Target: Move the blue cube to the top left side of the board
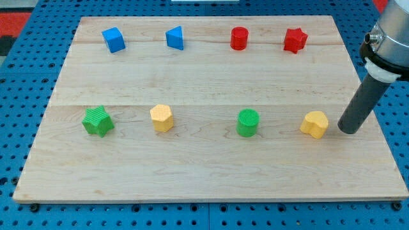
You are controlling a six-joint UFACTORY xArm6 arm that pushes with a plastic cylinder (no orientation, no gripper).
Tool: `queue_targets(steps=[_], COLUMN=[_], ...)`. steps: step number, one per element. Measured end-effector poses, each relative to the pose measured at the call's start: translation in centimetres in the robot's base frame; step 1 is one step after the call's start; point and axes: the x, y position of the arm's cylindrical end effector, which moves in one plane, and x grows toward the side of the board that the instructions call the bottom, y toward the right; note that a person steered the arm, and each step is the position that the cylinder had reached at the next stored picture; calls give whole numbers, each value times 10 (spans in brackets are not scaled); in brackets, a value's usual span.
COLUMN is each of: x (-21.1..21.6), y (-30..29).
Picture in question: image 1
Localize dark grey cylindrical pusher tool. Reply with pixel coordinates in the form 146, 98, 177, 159
337, 73, 390, 134

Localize green star block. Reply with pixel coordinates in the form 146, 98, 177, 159
82, 105, 114, 137

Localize light wooden board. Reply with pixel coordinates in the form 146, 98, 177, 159
13, 15, 408, 204

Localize blue triangular prism block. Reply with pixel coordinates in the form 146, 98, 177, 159
165, 26, 184, 50

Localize red cylinder block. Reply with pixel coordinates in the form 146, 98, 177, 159
230, 27, 249, 50

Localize green cylinder block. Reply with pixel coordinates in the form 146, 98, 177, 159
236, 108, 259, 137

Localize blue cube block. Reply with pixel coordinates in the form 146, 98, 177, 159
102, 27, 126, 53

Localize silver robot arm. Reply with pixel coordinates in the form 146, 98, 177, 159
360, 0, 408, 83

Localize red star block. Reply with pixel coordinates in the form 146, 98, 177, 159
284, 28, 308, 54

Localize yellow heart block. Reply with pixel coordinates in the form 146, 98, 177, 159
300, 111, 329, 139

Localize yellow hexagon block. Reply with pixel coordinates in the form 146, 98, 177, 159
150, 104, 174, 132

